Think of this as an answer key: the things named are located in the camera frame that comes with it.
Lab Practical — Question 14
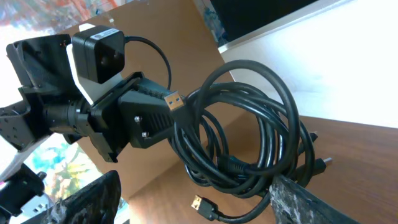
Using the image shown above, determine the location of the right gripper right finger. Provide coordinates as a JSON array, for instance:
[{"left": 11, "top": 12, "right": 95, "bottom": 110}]
[{"left": 269, "top": 175, "right": 358, "bottom": 224}]

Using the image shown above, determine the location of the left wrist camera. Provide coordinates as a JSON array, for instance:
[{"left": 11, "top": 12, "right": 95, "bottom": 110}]
[{"left": 67, "top": 23, "right": 125, "bottom": 105}]

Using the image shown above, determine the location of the black cable bundle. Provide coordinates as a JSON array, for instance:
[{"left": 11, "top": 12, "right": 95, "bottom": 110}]
[{"left": 164, "top": 59, "right": 333, "bottom": 224}]

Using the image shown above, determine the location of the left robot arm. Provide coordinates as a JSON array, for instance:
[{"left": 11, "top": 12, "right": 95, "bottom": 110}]
[{"left": 1, "top": 32, "right": 174, "bottom": 180}]

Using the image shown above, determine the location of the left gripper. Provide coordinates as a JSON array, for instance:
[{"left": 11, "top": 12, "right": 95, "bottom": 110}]
[{"left": 75, "top": 72, "right": 174, "bottom": 163}]

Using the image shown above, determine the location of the left camera cable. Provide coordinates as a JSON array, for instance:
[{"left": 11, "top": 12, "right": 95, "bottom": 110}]
[{"left": 124, "top": 35, "right": 172, "bottom": 91}]

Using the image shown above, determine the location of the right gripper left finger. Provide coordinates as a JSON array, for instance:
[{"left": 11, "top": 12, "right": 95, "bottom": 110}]
[{"left": 30, "top": 170, "right": 121, "bottom": 224}]

